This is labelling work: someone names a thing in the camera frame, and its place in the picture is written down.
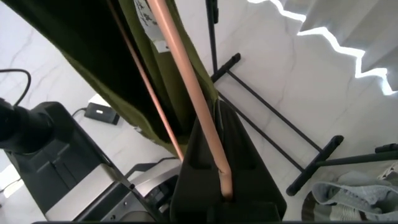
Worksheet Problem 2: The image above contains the pink clothes hanger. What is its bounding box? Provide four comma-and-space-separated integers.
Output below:
105, 0, 234, 200

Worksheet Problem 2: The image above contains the green long-sleeved shirt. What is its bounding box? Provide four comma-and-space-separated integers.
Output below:
0, 0, 219, 156

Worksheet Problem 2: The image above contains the black clothes rack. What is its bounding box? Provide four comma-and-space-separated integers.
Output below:
205, 0, 398, 197

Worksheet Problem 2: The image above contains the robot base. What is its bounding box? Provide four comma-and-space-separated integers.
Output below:
5, 101, 187, 222

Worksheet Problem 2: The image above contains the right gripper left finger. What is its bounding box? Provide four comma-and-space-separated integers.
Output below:
169, 118, 223, 220

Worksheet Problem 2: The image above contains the pale grey garment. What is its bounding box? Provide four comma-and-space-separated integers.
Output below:
310, 170, 398, 215

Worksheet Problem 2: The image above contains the white curtain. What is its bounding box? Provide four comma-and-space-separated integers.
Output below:
281, 0, 398, 95

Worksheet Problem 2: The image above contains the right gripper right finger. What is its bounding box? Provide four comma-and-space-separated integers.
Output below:
215, 100, 287, 220

